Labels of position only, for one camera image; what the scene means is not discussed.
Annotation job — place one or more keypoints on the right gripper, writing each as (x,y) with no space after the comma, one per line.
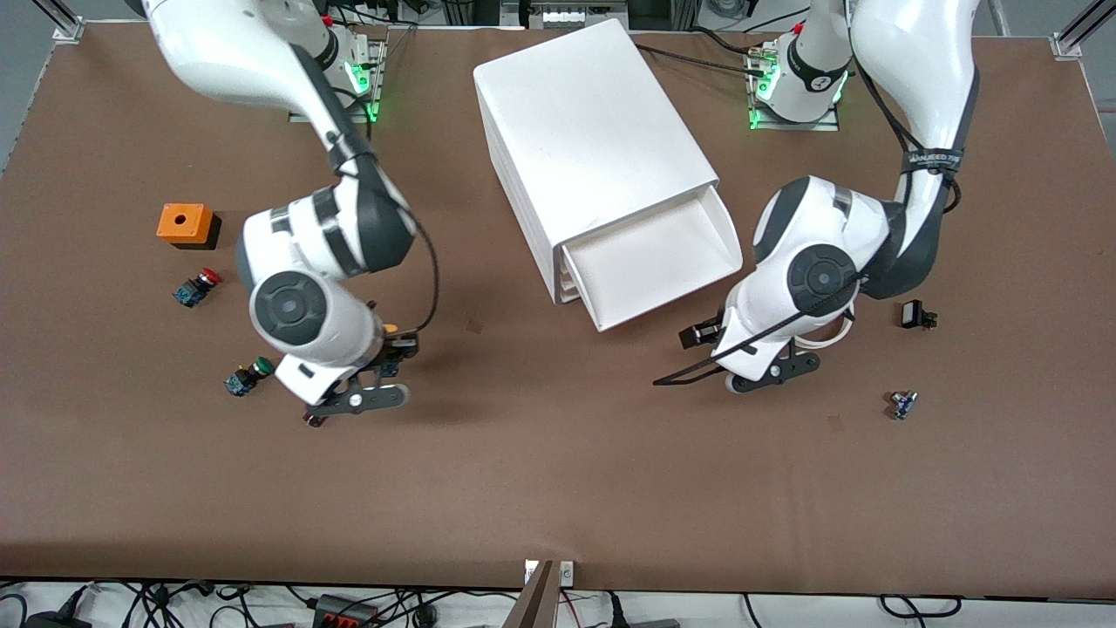
(399,347)

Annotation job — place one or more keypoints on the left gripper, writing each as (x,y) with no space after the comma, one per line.
(700,334)

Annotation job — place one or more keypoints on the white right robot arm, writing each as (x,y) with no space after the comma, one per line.
(349,227)

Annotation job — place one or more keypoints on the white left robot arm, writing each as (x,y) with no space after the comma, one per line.
(915,70)

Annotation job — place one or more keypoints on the green push button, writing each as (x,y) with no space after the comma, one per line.
(248,378)

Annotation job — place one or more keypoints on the red push button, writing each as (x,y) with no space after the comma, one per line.
(193,290)

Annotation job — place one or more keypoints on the white drawer cabinet shell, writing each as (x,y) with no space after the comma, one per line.
(593,113)

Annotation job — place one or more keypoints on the white curved plastic clip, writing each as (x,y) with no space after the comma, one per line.
(847,330)

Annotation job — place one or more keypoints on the small blue metal component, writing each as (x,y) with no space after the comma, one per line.
(904,405)

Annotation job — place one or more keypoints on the orange box with hole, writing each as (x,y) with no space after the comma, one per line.
(196,228)

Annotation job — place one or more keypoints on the black orange power strip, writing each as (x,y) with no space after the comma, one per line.
(344,612)

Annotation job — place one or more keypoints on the white terminal block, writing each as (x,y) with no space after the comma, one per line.
(575,16)

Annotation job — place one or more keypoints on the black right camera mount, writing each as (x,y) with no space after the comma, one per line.
(349,403)

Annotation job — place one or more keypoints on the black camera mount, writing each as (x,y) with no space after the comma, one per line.
(798,366)
(349,403)

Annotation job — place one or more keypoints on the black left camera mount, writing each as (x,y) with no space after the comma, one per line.
(798,366)

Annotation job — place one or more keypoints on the small black switch component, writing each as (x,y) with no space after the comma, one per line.
(913,314)

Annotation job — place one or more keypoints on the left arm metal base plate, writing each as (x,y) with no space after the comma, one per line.
(785,126)

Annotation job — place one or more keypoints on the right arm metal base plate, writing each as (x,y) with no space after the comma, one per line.
(377,87)

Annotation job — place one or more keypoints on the small white edge bracket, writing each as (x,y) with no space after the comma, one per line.
(567,573)

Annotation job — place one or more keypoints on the brown angled post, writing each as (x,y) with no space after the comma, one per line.
(534,606)

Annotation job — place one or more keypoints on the aluminium corner bracket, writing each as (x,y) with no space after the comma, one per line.
(70,29)
(1065,45)

